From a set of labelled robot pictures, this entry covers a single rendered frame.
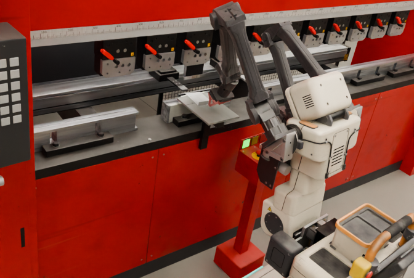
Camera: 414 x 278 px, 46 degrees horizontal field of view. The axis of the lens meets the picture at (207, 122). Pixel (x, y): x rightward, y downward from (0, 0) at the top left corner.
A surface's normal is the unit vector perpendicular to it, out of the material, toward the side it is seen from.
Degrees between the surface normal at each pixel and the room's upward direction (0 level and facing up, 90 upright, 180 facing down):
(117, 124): 90
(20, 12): 90
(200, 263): 0
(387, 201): 0
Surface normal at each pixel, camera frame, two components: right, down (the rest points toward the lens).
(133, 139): 0.15, -0.86
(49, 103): 0.58, 0.47
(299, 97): -0.75, 0.23
